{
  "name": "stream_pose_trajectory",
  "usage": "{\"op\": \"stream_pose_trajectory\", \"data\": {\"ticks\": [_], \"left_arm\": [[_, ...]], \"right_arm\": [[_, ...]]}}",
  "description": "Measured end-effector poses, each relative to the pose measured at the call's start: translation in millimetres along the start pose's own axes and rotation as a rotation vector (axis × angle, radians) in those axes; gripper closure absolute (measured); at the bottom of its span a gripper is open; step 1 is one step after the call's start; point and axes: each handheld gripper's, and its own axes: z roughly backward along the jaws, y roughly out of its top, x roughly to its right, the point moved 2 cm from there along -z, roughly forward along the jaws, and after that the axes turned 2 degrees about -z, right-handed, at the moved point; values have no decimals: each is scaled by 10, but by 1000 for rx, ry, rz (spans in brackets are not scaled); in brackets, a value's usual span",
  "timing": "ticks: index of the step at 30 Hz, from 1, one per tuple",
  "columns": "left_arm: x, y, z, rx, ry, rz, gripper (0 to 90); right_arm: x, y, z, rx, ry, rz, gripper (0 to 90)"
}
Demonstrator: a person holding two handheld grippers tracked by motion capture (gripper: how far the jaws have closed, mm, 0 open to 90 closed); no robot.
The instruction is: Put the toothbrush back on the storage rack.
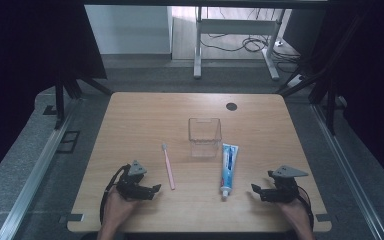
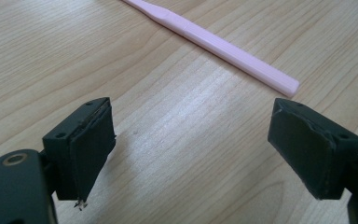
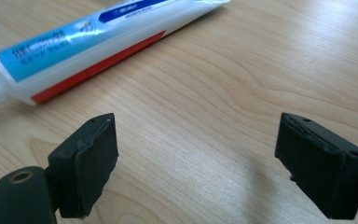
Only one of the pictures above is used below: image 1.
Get black floor cables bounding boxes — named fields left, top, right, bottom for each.
left=199, top=32, right=302, bottom=73

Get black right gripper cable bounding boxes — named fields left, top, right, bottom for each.
left=296, top=185, right=315, bottom=231

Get aluminium rail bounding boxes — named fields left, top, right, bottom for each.
left=310, top=103, right=384, bottom=240
left=0, top=99, right=83, bottom=240

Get dark curtain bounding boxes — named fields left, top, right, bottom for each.
left=308, top=0, right=384, bottom=196
left=0, top=0, right=108, bottom=189

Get white power strip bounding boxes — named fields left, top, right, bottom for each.
left=286, top=74, right=306, bottom=89

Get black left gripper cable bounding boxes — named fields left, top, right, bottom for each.
left=99, top=163, right=132, bottom=225

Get black metal stand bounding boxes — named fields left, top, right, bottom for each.
left=53, top=71, right=114, bottom=130
left=275, top=13, right=364, bottom=136

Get person's left hand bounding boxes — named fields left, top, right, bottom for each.
left=103, top=186, right=139, bottom=232

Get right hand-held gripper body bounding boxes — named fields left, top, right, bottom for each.
left=267, top=164, right=310, bottom=204

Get person's right hand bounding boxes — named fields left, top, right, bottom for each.
left=276, top=198, right=314, bottom=232

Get white metal desk frame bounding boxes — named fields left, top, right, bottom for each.
left=193, top=6, right=286, bottom=82

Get pink toothbrush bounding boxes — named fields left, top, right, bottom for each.
left=161, top=142, right=177, bottom=191

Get clear plastic ribbed cup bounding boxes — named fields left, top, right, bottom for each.
left=188, top=117, right=223, bottom=159

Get blue white toothpaste tube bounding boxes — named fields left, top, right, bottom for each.
left=219, top=143, right=240, bottom=202

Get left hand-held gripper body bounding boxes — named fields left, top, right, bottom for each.
left=115, top=159, right=148, bottom=201

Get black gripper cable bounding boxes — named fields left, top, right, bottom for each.
left=99, top=163, right=132, bottom=225
left=296, top=185, right=315, bottom=231

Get black rectangular floor frame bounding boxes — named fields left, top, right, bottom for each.
left=56, top=130, right=81, bottom=155

